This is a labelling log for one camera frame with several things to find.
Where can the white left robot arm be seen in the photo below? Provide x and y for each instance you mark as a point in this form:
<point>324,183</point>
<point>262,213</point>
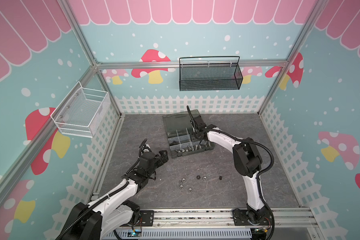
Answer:
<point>111,204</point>

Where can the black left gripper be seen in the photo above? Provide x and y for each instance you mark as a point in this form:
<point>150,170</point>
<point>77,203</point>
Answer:
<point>165,158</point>

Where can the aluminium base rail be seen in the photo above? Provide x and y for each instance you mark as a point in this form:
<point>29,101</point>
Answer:
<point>197,224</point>

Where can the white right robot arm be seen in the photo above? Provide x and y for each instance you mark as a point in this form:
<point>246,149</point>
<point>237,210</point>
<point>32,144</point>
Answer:
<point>247,162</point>

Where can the green transparent compartment organizer box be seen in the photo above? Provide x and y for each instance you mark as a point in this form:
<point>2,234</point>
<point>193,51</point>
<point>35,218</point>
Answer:
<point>180,136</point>

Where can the black wire mesh basket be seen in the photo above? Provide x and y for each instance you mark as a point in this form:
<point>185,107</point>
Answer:
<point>216,73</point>

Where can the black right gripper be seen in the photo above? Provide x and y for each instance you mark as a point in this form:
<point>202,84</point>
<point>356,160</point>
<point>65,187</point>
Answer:
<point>199,136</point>

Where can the white wire mesh basket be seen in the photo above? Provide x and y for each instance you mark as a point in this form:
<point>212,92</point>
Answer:
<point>81,112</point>

